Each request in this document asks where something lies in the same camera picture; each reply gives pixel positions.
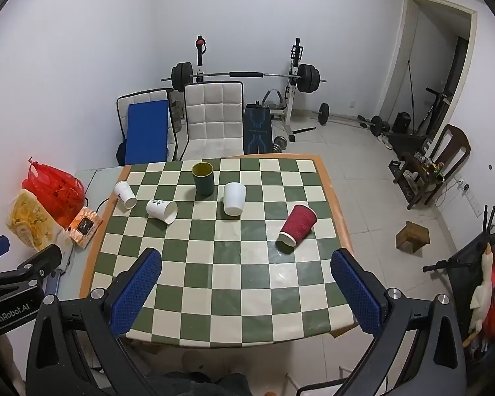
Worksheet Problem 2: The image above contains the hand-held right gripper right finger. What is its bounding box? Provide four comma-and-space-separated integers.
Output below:
330, 248, 468, 396

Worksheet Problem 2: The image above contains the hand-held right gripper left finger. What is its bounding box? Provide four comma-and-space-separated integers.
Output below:
25, 248, 163, 396

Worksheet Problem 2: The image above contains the white printed paper cup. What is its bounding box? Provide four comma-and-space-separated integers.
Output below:
146, 199, 178, 224

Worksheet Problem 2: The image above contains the red ribbed paper cup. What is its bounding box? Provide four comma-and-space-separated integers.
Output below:
277, 204, 318, 247

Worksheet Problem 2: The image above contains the small white paper cup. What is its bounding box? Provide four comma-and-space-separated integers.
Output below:
114, 181, 138, 209

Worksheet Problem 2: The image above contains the dark green cup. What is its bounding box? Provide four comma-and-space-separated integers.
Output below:
191, 162, 215, 196

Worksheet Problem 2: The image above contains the plain white paper cup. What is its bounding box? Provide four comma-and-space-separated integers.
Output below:
223, 182, 247, 216

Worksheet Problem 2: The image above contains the yellow snack bag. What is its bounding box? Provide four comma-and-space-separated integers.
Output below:
6, 190, 67, 251

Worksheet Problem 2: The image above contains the orange printed box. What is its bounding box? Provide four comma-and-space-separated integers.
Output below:
69, 207, 103, 249

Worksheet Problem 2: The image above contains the red plastic bag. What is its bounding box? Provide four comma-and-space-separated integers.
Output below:
22, 157, 86, 228

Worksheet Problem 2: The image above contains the small wooden stool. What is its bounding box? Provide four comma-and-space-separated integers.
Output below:
396, 221, 432, 252

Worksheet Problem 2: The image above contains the green checkered table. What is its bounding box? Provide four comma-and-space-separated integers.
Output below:
79, 154, 361, 349

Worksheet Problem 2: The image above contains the green white checkered table mat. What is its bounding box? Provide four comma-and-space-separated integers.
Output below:
91, 157, 355, 345

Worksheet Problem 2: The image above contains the grey side table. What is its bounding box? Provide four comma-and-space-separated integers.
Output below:
45, 166, 133, 298

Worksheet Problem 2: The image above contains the black metal stand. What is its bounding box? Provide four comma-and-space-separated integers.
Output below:
423, 205, 495, 380

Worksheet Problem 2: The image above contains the white goose plush toy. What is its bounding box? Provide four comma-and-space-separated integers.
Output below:
469, 243, 495, 335

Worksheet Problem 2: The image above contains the blue folded mat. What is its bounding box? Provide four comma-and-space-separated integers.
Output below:
125, 100, 168, 166

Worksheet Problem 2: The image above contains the dark wooden chair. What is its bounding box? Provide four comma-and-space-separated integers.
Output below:
390, 124, 471, 210

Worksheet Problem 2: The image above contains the black framed white chair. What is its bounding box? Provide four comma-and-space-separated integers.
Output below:
116, 88, 179, 166

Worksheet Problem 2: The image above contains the small barbell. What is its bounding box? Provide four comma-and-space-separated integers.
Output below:
317, 103, 390, 137

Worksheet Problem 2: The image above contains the white padded chair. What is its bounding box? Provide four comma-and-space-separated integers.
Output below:
181, 81, 245, 161

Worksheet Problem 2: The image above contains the black kick scooter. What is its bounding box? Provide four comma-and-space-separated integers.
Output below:
414, 87, 452, 133

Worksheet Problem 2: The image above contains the white barbell rack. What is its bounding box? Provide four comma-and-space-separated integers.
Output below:
193, 35, 314, 141

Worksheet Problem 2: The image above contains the long barbell with black plates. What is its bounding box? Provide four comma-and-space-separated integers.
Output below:
162, 63, 327, 93

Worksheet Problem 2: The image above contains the black cable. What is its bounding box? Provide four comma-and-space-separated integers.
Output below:
84, 198, 118, 216

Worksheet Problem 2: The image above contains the white door frame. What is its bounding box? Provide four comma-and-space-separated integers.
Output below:
390, 0, 478, 133

